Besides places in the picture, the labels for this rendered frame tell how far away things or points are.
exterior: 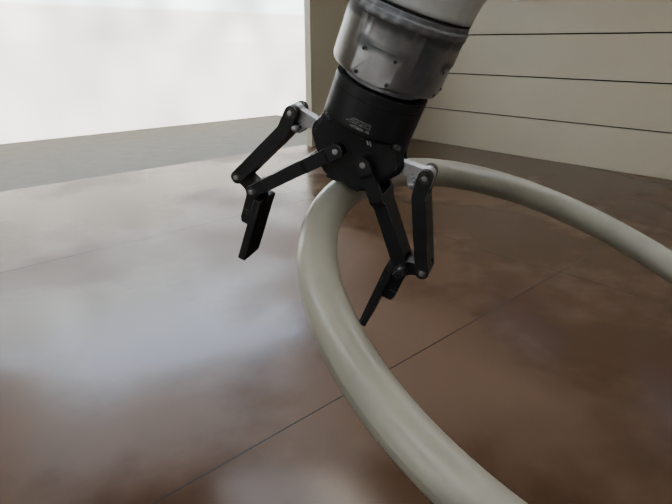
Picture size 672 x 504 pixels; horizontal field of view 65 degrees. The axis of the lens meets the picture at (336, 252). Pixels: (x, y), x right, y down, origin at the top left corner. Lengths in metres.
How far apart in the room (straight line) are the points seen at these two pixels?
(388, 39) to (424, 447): 0.26
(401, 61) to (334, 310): 0.18
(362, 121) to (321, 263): 0.12
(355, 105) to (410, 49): 0.06
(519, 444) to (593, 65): 5.50
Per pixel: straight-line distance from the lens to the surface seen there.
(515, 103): 7.55
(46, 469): 2.26
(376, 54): 0.39
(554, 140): 7.33
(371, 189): 0.44
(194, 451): 2.15
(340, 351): 0.31
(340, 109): 0.42
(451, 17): 0.39
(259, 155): 0.48
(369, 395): 0.30
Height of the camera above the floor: 1.40
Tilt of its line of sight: 21 degrees down
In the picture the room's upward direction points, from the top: straight up
